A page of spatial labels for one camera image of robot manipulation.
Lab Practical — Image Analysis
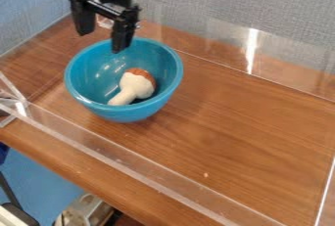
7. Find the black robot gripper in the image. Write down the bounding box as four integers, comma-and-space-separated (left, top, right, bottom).
69, 0, 139, 54

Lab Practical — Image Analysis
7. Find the white toy mushroom brown cap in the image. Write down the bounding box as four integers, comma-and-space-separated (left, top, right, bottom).
107, 68, 155, 106

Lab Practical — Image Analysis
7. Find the blue plastic bowl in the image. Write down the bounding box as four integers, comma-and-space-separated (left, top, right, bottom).
64, 37, 183, 123

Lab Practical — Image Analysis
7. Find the clear acrylic back barrier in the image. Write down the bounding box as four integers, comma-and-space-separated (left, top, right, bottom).
136, 5, 335, 103

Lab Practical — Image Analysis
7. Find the clear acrylic barrier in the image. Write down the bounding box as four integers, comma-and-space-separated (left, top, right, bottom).
136, 5, 335, 103
0, 103, 285, 226

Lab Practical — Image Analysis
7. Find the clear acrylic front barrier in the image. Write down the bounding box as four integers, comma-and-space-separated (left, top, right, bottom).
0, 103, 285, 226

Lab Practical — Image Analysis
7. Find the white power strip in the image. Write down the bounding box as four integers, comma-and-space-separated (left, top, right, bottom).
52, 193, 114, 226

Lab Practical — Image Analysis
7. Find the clear acrylic corner bracket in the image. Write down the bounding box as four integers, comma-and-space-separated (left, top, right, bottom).
95, 4, 139, 34

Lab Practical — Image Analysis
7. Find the clear acrylic left bracket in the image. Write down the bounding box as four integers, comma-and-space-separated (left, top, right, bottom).
0, 71, 28, 128

